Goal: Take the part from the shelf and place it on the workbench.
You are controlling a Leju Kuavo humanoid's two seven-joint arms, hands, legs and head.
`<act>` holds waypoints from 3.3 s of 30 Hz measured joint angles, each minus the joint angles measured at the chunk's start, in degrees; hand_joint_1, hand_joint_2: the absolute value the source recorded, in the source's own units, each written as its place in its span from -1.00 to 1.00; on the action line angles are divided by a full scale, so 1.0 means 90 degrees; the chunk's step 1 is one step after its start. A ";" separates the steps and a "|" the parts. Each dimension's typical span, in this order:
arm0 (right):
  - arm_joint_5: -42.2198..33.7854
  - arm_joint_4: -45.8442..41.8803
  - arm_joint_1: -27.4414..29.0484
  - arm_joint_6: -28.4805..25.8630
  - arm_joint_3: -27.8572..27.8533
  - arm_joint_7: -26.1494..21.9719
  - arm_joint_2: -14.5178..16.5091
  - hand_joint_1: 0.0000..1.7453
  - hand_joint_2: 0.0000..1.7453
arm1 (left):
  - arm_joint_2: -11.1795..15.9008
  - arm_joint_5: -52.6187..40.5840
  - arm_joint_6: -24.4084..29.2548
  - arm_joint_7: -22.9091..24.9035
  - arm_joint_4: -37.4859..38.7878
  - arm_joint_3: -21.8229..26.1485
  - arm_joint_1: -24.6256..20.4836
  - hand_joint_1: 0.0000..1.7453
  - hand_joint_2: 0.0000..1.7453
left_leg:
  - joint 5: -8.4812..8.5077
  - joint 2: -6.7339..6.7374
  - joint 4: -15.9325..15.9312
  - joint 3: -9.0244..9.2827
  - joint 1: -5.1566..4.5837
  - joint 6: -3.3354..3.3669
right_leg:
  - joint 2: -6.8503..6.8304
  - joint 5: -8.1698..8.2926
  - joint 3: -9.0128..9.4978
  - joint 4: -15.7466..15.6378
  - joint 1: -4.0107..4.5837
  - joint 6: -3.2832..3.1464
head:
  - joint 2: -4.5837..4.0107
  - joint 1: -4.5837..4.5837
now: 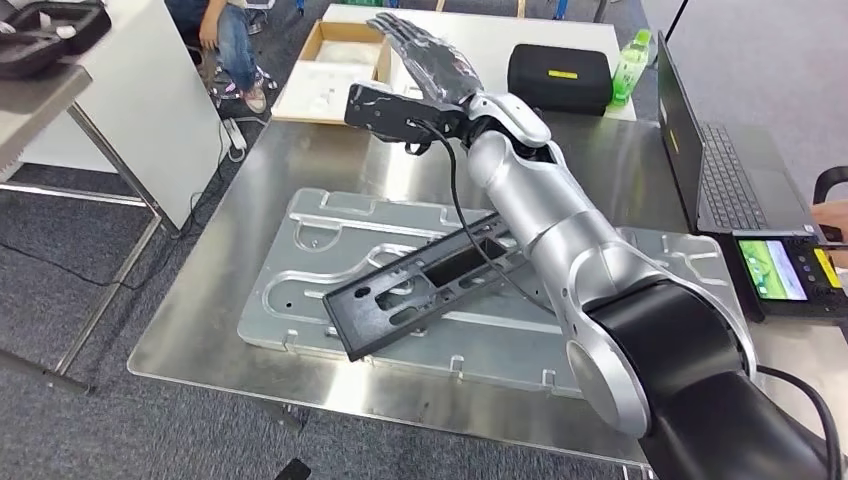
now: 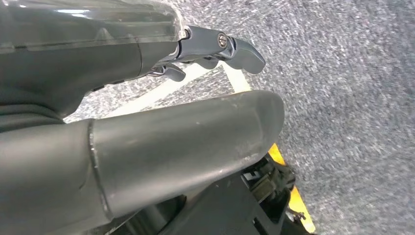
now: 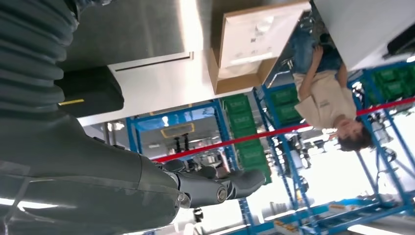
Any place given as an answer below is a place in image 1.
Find person's right hand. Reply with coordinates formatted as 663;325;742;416
811;200;848;270

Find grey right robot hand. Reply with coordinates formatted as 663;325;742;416
366;11;485;105

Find person's left hand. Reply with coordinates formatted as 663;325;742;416
198;13;224;52

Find long black plastic part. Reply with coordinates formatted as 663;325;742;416
322;211;533;363

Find person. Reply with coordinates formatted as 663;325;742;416
164;0;270;114

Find black office chair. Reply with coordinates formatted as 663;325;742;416
813;165;848;243

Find chrome stool base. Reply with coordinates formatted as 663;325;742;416
210;62;280;102

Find black controller with screen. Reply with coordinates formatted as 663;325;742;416
718;230;848;325

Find white table metal legs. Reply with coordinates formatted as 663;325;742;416
0;0;233;397

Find white power strip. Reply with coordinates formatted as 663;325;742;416
221;117;248;164

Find black laptop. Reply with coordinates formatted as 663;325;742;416
655;29;823;236

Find white flat box lid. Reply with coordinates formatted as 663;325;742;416
271;59;372;126

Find black zip case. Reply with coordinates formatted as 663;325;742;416
506;42;614;117

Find open black foam case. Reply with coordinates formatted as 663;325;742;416
0;0;113;81

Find stamped aluminium panel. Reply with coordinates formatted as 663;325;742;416
237;187;753;400

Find green drink bottle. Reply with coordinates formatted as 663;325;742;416
610;28;654;107

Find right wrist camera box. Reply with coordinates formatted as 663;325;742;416
344;80;468;148

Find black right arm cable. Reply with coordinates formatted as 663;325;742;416
407;119;558;316

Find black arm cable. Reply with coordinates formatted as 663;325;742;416
407;119;558;316
755;364;844;480

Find black upper arm cable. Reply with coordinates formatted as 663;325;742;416
755;364;844;480

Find black floor cable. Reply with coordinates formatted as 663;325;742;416
0;119;230;291

